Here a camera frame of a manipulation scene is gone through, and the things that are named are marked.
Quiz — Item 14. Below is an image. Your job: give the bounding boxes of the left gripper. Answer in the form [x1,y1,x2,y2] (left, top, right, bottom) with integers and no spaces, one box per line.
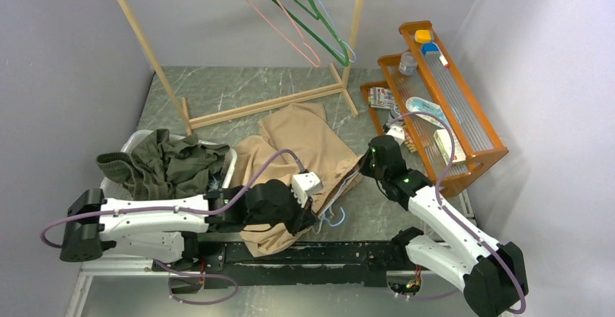
[248,184,321,236]

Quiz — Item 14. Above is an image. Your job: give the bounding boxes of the beige shorts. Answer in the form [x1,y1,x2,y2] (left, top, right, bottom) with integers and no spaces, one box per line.
[230,103,361,257]

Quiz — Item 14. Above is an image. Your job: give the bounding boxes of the light blue wire hanger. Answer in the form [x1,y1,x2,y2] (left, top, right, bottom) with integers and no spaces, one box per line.
[289,0,357,66]

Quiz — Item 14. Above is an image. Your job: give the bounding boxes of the olive green shorts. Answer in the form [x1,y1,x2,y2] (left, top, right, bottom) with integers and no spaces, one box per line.
[96,128,230,201]

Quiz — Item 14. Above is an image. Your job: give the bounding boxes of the green hanger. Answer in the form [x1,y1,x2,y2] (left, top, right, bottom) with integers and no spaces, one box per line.
[258,0,351,67]

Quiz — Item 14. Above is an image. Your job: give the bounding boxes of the white plastic laundry basket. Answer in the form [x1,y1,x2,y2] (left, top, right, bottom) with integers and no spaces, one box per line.
[98,129,239,200]

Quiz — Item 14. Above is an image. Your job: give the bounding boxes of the pink wire hanger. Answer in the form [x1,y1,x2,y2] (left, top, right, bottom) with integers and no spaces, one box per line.
[223,0,322,69]

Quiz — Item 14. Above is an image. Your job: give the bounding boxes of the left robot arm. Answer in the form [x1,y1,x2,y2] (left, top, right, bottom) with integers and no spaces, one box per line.
[59,173,323,271]

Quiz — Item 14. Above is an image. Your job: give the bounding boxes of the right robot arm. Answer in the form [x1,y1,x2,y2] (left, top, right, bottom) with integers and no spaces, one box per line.
[360,135,529,316]

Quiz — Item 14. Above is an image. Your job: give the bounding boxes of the crayon pack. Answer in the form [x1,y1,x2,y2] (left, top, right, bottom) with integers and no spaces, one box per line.
[404,131,417,152]

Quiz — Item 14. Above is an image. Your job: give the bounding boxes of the round tin can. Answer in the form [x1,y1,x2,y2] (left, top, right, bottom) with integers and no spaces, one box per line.
[388,104,402,121]

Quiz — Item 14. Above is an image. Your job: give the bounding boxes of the colourful snack packet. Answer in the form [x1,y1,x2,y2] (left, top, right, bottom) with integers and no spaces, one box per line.
[368,86,396,110]

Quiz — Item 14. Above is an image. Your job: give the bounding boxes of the light blue oval package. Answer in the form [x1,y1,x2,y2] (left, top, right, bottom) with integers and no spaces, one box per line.
[405,96,449,128]

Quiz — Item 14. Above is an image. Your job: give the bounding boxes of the white red box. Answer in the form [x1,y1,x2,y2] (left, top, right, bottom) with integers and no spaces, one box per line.
[433,128,466,166]

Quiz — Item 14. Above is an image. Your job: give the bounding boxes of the orange wooden shelf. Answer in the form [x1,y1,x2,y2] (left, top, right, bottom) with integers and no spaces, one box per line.
[360,20,508,197]

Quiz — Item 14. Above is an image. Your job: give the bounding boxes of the clear plastic jar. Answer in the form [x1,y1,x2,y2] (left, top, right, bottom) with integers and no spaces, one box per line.
[398,51,417,76]

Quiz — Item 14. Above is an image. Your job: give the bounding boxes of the blue white box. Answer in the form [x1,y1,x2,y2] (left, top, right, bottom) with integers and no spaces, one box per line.
[421,42,449,68]

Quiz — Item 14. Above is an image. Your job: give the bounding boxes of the yellow sponge block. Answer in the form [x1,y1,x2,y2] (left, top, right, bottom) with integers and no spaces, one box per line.
[414,29,434,44]

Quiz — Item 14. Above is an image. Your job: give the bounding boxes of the wooden clothes rack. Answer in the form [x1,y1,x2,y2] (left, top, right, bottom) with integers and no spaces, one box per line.
[116,0,365,134]

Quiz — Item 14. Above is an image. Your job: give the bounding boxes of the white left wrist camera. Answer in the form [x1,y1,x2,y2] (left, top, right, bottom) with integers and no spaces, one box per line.
[291,172,323,207]

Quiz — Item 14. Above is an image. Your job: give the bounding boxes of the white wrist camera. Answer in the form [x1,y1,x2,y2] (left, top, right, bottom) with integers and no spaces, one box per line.
[386,125,406,145]
[291,172,323,207]

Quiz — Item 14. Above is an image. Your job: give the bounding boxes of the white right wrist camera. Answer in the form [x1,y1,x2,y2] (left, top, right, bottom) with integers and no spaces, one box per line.
[386,125,406,145]

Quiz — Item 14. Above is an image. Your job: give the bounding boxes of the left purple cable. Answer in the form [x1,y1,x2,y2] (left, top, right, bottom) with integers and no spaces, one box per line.
[40,149,308,250]

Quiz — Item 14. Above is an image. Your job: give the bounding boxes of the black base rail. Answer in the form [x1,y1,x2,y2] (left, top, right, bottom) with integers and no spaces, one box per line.
[194,240,438,289]

